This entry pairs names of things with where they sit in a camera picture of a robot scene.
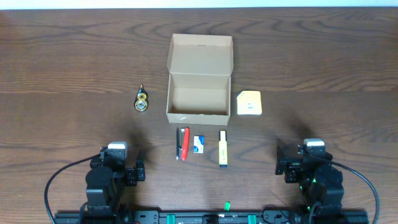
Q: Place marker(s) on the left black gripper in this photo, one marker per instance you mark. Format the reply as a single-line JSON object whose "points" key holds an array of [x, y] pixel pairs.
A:
{"points": [[137, 173]]}

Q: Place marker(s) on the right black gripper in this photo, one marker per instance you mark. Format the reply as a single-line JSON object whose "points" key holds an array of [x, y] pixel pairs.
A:
{"points": [[293, 165]]}

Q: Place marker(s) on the red black stapler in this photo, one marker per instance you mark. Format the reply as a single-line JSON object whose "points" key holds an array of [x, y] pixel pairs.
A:
{"points": [[182, 143]]}

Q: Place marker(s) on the blue white staples box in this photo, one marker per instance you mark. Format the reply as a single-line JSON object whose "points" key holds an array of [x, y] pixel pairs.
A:
{"points": [[198, 144]]}

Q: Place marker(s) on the yellow sticky note pad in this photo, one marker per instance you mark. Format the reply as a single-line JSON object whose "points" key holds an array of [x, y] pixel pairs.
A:
{"points": [[249, 102]]}

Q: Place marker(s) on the yellow highlighter pen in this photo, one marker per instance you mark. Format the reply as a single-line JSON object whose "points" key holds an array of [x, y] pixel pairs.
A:
{"points": [[223, 149]]}

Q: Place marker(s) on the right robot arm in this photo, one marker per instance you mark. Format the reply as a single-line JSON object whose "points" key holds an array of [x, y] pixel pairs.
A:
{"points": [[320, 183]]}

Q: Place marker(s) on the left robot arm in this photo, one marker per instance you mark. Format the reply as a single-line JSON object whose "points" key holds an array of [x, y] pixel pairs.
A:
{"points": [[107, 180]]}

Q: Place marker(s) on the small green clip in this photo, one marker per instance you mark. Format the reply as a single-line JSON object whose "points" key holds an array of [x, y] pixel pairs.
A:
{"points": [[227, 206]]}

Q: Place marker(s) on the open brown cardboard box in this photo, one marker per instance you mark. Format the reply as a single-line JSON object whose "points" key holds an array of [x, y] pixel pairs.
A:
{"points": [[200, 69]]}

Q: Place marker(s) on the black aluminium mounting rail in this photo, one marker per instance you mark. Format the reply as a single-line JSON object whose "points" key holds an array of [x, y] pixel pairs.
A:
{"points": [[155, 217]]}

